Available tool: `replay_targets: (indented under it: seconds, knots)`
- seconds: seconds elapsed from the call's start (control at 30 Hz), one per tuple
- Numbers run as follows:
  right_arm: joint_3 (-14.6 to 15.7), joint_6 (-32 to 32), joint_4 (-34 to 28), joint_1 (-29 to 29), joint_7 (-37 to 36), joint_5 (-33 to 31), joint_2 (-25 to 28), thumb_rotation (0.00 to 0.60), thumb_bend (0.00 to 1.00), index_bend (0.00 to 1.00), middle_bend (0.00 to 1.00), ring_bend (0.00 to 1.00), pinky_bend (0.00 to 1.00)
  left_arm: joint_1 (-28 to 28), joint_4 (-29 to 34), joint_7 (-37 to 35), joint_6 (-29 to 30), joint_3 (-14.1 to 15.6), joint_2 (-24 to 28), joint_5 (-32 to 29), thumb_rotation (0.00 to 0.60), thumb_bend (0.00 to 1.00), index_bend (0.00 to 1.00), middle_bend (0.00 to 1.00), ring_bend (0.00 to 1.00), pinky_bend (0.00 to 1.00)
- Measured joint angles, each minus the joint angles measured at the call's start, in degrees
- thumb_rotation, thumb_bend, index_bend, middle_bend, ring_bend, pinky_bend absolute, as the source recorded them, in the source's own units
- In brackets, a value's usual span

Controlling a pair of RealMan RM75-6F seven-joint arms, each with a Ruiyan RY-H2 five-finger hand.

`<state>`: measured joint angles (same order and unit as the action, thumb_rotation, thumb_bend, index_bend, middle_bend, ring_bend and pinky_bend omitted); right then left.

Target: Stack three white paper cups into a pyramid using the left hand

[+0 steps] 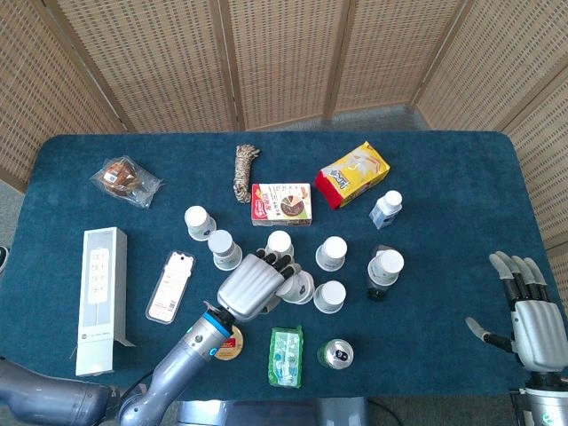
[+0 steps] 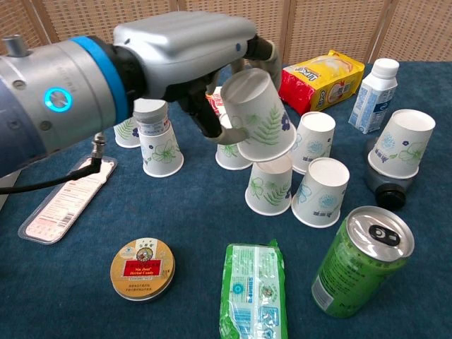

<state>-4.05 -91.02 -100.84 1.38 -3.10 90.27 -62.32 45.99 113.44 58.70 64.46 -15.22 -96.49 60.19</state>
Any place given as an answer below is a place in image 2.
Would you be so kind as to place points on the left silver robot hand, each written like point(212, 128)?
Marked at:
point(183, 49)

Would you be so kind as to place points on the white floral paper cup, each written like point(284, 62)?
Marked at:
point(257, 116)
point(268, 190)
point(162, 155)
point(314, 141)
point(125, 136)
point(402, 144)
point(321, 197)
point(227, 155)

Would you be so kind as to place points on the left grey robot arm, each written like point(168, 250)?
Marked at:
point(42, 106)

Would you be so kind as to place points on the red pie snack box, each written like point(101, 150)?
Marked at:
point(214, 102)

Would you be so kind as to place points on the white pill bottle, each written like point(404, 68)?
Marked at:
point(152, 118)

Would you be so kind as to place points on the yellow red biscuit pack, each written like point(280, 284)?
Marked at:
point(318, 84)

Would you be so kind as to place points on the woven bamboo folding screen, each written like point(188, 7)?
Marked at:
point(335, 24)

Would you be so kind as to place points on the blue felt table cover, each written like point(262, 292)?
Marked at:
point(176, 219)

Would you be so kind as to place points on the small white milk bottle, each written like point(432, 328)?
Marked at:
point(374, 99)

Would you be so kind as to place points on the pink blister pack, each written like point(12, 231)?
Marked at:
point(60, 208)

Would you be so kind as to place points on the gold herbal candy tin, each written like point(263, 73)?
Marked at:
point(141, 268)

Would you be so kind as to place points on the dark grey bottle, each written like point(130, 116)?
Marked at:
point(388, 190)

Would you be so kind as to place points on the green tissue pack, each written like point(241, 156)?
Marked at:
point(254, 293)

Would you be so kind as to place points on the green drink can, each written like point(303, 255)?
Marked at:
point(353, 268)

